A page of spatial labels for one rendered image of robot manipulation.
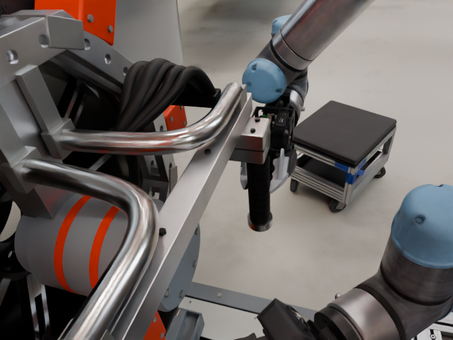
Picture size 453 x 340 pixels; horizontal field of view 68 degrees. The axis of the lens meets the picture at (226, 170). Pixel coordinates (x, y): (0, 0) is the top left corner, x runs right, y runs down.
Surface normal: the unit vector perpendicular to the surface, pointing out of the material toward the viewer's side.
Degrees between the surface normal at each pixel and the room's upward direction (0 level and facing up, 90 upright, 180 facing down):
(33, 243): 49
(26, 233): 41
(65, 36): 90
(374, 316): 12
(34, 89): 90
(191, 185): 0
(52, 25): 90
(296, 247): 0
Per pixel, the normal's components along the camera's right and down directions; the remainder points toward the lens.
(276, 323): -0.51, -0.52
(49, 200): 0.95, 0.12
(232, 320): -0.09, -0.77
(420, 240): -0.80, 0.40
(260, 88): -0.41, 0.61
